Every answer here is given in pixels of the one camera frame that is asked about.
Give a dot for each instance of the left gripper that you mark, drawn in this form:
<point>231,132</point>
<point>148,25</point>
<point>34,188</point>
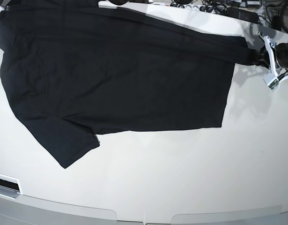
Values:
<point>281,54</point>

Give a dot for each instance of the black t-shirt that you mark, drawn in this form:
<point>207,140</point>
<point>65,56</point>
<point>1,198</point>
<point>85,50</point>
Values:
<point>72,71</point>

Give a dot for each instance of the white slotted table fixture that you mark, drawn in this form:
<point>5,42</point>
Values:
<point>10,187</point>

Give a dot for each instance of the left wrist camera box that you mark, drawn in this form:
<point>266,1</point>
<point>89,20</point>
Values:
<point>272,82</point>

